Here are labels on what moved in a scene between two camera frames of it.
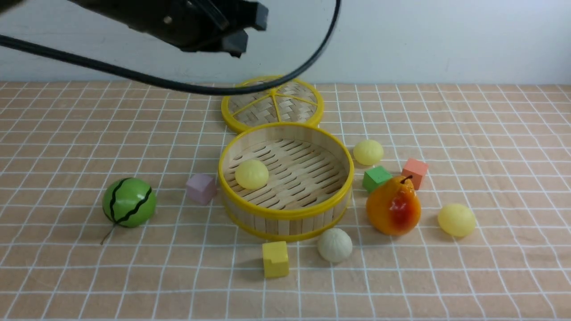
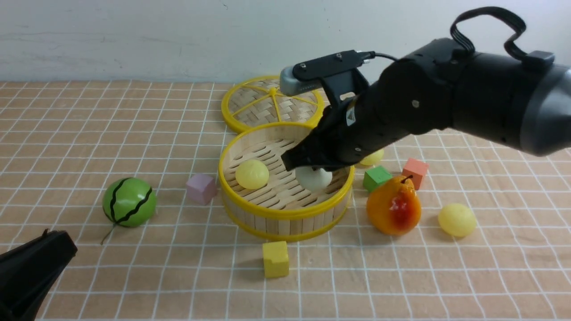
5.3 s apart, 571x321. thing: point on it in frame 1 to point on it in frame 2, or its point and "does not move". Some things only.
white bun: (334, 244) to (315, 181)
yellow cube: (275, 260) does not move
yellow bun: (252, 174) does not move
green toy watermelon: (129, 202) does not move
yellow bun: (457, 220) does not move
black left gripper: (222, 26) to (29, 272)
